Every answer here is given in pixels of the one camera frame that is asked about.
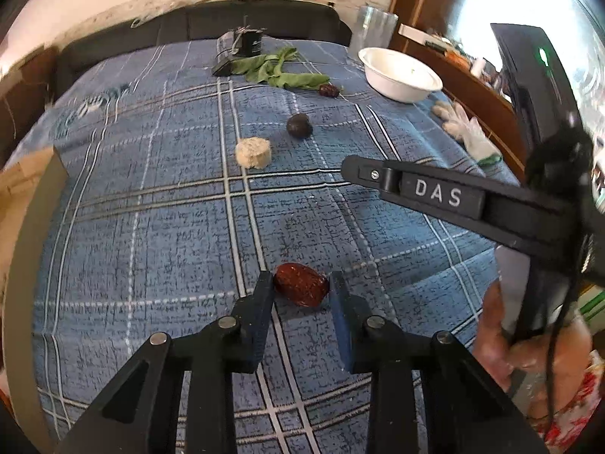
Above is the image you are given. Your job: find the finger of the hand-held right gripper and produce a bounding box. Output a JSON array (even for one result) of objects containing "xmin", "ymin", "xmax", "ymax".
[{"xmin": 341, "ymin": 155, "xmax": 402, "ymax": 198}]

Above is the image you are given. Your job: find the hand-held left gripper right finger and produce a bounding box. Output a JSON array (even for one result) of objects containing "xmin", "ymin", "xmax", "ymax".
[{"xmin": 329, "ymin": 271, "xmax": 549, "ymax": 454}]

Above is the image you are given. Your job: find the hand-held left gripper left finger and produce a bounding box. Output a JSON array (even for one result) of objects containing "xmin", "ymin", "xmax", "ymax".
[{"xmin": 56, "ymin": 271, "xmax": 276, "ymax": 454}]

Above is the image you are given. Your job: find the short beige yam piece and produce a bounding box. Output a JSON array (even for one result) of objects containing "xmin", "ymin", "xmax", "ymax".
[{"xmin": 235, "ymin": 137, "xmax": 273, "ymax": 169}]

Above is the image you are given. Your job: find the cardboard box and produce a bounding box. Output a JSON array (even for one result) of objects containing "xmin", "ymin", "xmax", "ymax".
[{"xmin": 0, "ymin": 146, "xmax": 70, "ymax": 454}]

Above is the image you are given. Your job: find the person's right hand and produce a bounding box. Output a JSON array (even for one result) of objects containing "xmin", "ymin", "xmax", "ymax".
[{"xmin": 473, "ymin": 278, "xmax": 594, "ymax": 421}]

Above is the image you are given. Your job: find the dark purple round fruit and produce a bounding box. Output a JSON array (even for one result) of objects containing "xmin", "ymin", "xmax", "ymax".
[{"xmin": 286, "ymin": 113, "xmax": 313, "ymax": 140}]

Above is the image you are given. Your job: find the white work glove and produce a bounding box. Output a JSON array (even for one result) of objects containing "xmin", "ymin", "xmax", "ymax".
[{"xmin": 432, "ymin": 100, "xmax": 502, "ymax": 167}]

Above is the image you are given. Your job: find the white bowl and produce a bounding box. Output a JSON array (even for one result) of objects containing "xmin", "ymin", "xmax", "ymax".
[{"xmin": 358, "ymin": 47, "xmax": 444, "ymax": 104}]

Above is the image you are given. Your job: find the wooden side cabinet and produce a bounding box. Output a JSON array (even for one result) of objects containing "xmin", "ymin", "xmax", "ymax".
[{"xmin": 397, "ymin": 23, "xmax": 535, "ymax": 185}]

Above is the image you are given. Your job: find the green leafy sprig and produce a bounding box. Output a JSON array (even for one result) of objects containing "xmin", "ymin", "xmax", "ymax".
[{"xmin": 230, "ymin": 47, "xmax": 330, "ymax": 90}]

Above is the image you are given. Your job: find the clear plastic container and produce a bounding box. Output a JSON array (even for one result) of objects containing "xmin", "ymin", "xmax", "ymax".
[{"xmin": 350, "ymin": 5, "xmax": 399, "ymax": 60}]

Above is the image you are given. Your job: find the black power adapter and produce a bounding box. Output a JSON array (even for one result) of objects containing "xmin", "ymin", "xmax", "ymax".
[{"xmin": 216, "ymin": 16, "xmax": 264, "ymax": 60}]

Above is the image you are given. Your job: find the red floral clothing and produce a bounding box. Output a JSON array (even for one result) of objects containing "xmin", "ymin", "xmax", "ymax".
[{"xmin": 543, "ymin": 350, "xmax": 605, "ymax": 454}]

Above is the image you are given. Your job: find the black sofa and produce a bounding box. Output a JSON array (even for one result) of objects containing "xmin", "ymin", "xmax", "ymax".
[{"xmin": 54, "ymin": 2, "xmax": 353, "ymax": 100}]

